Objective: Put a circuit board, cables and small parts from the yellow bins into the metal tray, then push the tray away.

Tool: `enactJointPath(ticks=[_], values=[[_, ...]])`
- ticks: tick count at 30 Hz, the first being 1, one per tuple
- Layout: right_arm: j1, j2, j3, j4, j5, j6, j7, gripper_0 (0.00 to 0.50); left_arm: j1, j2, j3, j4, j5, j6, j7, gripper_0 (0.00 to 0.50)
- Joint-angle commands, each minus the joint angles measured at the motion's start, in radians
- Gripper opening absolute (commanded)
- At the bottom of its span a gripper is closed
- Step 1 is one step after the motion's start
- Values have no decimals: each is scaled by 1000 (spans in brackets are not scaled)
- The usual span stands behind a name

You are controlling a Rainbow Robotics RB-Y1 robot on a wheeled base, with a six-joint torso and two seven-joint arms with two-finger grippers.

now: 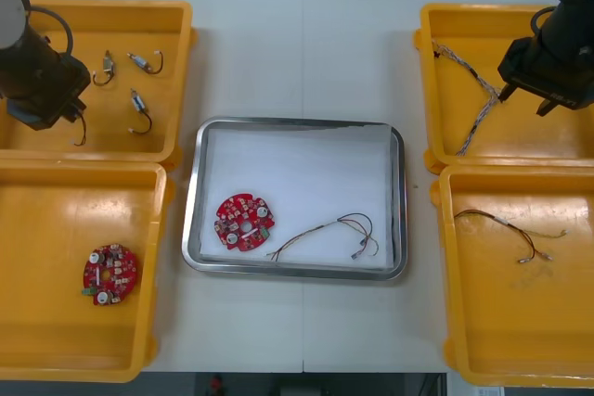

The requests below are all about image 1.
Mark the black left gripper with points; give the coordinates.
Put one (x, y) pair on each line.
(55, 90)

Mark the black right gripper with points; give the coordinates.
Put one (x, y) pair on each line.
(538, 71)

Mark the metal solenoid blue label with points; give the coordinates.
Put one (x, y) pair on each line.
(85, 129)
(140, 61)
(137, 104)

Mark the metal solenoid pale label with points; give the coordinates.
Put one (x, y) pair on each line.
(108, 64)

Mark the steel tray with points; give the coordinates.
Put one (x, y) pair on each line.
(403, 210)

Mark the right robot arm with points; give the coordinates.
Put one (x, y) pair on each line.
(571, 20)

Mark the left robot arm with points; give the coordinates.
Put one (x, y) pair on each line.
(23, 57)

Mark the yellow-orange plastic bin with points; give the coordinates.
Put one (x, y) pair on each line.
(520, 136)
(55, 210)
(520, 322)
(116, 20)

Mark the round red circuit board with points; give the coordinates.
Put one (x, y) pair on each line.
(243, 215)
(121, 275)

